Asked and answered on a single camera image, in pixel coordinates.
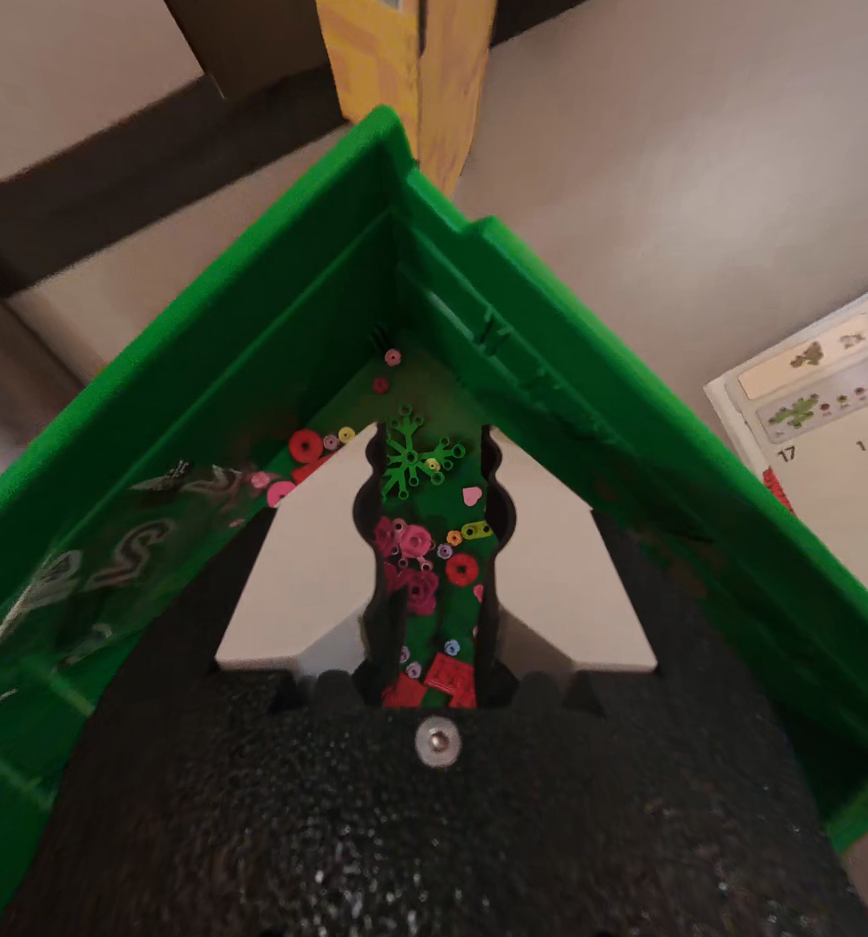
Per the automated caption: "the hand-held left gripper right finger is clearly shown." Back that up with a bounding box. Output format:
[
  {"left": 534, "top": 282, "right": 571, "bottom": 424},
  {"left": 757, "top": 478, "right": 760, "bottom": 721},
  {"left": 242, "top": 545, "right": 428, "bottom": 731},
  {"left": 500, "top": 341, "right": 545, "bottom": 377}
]
[{"left": 473, "top": 423, "right": 661, "bottom": 710}]

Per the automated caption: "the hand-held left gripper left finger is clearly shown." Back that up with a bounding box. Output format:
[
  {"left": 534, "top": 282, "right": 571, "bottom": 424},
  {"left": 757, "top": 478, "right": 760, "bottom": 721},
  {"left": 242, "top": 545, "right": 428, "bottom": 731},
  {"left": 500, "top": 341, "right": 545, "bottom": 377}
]
[{"left": 214, "top": 423, "right": 409, "bottom": 707}]

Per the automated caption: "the pile of small lego pieces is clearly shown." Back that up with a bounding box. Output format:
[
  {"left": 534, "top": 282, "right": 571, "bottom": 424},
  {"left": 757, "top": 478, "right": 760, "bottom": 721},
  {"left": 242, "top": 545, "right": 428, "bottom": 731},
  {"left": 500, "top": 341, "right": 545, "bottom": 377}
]
[{"left": 262, "top": 347, "right": 495, "bottom": 711}]

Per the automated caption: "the green lego plant stem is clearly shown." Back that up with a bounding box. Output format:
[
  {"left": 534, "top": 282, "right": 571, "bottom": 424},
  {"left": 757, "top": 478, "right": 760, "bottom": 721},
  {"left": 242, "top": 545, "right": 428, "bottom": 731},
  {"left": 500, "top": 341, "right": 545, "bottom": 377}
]
[{"left": 380, "top": 404, "right": 468, "bottom": 502}]

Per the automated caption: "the green plastic bin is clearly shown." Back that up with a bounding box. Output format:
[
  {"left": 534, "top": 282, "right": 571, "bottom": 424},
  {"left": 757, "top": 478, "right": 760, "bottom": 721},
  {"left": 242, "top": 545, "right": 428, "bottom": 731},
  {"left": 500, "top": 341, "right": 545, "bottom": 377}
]
[{"left": 0, "top": 104, "right": 868, "bottom": 937}]

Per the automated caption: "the yellow lego box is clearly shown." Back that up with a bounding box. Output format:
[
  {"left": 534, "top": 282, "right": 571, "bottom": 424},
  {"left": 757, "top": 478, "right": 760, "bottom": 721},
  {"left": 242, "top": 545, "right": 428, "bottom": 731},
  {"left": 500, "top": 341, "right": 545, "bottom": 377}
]
[{"left": 315, "top": 0, "right": 497, "bottom": 199}]

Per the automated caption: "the clear plastic bag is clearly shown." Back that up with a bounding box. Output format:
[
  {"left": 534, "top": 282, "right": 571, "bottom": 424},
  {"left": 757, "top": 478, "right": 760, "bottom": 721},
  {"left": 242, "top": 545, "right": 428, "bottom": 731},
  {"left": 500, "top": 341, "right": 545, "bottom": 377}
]
[{"left": 0, "top": 457, "right": 259, "bottom": 689}]

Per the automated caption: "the white instruction booklet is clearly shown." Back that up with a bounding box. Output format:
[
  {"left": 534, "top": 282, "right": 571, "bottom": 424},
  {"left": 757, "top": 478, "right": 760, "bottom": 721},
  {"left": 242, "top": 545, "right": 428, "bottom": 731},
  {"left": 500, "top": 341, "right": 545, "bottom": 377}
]
[{"left": 703, "top": 274, "right": 868, "bottom": 513}]

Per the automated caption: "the brown cardboard box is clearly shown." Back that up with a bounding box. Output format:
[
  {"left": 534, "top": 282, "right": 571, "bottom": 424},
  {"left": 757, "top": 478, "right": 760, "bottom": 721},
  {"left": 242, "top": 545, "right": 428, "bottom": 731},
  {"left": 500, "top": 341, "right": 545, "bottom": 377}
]
[{"left": 163, "top": 0, "right": 332, "bottom": 100}]

